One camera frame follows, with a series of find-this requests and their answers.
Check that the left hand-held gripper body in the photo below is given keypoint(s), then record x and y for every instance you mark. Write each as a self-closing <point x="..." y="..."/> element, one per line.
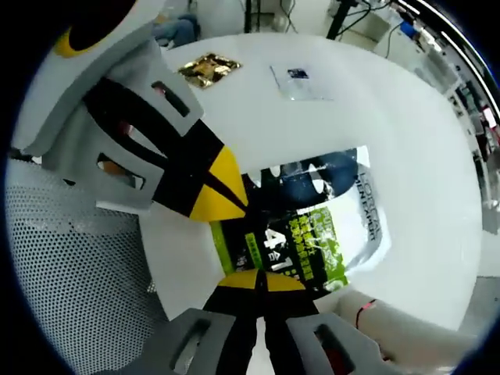
<point x="58" y="97"/>

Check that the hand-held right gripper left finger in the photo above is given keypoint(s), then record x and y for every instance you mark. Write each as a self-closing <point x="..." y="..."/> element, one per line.
<point x="230" y="308"/>

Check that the clear sachet blue label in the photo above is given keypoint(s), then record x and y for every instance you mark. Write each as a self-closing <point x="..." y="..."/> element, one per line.
<point x="301" y="84"/>

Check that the white tube red band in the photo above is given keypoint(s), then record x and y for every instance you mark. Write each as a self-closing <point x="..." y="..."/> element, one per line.
<point x="410" y="328"/>

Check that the cluttered background shelf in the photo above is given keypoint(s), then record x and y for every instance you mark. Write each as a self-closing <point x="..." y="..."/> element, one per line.
<point x="461" y="78"/>

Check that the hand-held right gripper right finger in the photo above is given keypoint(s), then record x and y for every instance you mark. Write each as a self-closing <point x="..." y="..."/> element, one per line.
<point x="289" y="308"/>

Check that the green black skincare sachet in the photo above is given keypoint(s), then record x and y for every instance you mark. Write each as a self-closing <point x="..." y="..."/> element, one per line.
<point x="312" y="234"/>

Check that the gold skincare sachet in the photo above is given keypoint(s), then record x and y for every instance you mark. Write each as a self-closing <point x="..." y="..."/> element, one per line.
<point x="209" y="70"/>

